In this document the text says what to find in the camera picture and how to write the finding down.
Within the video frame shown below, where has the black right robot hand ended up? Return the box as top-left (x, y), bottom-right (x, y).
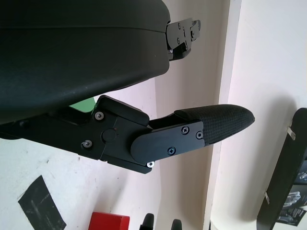
top-left (140, 213), bottom-right (184, 230)

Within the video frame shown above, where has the red wooden block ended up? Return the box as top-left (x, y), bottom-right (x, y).
top-left (90, 212), bottom-right (130, 230)

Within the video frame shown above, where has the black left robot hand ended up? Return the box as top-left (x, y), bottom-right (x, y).
top-left (0, 0), bottom-right (255, 175)

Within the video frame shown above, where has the black printed board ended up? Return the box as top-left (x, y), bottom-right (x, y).
top-left (256, 107), bottom-right (307, 230)

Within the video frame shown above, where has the black tape strip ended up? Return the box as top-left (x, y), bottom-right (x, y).
top-left (18, 174), bottom-right (67, 230)

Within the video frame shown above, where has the green wooden block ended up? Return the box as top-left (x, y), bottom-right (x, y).
top-left (69, 97), bottom-right (97, 114)

